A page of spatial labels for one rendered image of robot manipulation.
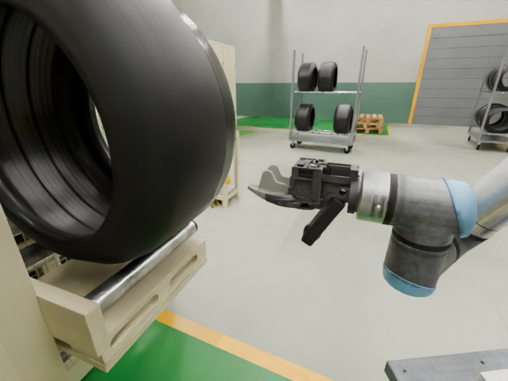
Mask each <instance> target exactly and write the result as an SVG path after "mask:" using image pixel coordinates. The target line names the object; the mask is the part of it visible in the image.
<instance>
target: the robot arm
mask: <svg viewBox="0 0 508 381"><path fill-rule="evenodd" d="M310 160H311V161H310ZM358 173H359V165H353V164H345V163H329V162H327V160H323V159H314V158H305V157H300V160H298V161H297V162H296V164H295V165H294V166H293V167H292V175H291V176H290V177H285V176H282V175H281V173H280V170H279V168H278V167H277V166H275V165H271V166H269V167H268V170H265V171H264V172H263V173H262V176H261V179H260V182H259V184H249V185H248V186H247V187H248V189H249V190H250V191H252V192H253V193H254V194H256V195H257V196H258V197H260V198H262V199H263V200H266V201H267V202H269V203H273V204H275V205H277V206H282V207H286V208H294V209H302V210H314V209H319V210H320V211H319V212H318V213H317V215H316V216H315V217H314V218H313V219H312V220H311V222H310V223H308V224H307V225H306V226H305V227H304V229H303V235H302V239H301V241H302V242H303V243H305V244H307V245H308V246H312V245H313V244H314V242H315V241H316V240H318V239H319V238H320V237H321V235H322V233H323V232H324V231H325V230H326V229H327V227H328V226H329V225H330V224H331V222H332V221H333V220H334V219H335V217H337V215H338V214H339V213H340V212H341V211H342V210H343V209H344V207H345V203H348V208H347V213H351V214H354V213H355V212H356V219H357V220H361V221H370V222H375V223H380V224H382V225H391V226H392V232H391V235H390V238H389V244H388V247H387V250H386V257H385V260H384V261H383V277H384V279H385V280H386V282H387V283H388V284H389V285H390V286H391V287H393V288H395V290H398V291H399V292H401V293H403V294H406V295H409V296H413V297H427V296H430V295H432V293H433V292H434V290H435V289H436V288H437V285H436V284H437V282H438V279H439V278H440V276H441V275H442V274H443V273H444V272H446V270H448V269H449V267H451V266H452V265H453V264H454V263H455V262H456V261H457V260H458V259H459V258H460V257H462V256H463V255H464V254H465V253H467V252H468V251H470V250H471V249H473V248H475V247H476V246H478V245H479V244H481V243H483V242H485V241H486V240H487V239H489V238H491V237H493V236H494V234H495V233H497V232H498V231H500V230H501V229H503V228H505V227H506V226H508V157H507V158H506V159H504V160H503V161H502V162H501V163H499V164H498V165H497V166H495V167H494V168H493V169H492V170H491V171H490V172H488V173H487V174H486V175H484V176H483V177H482V178H480V179H479V180H478V181H477V182H476V183H475V184H474V185H472V186H470V185H469V184H467V183H466V182H464V181H455V180H450V179H446V178H429V177H422V176H414V175H399V174H392V173H388V172H374V171H366V170H364V171H363V172H362V175H361V178H359V176H360V175H358Z"/></svg>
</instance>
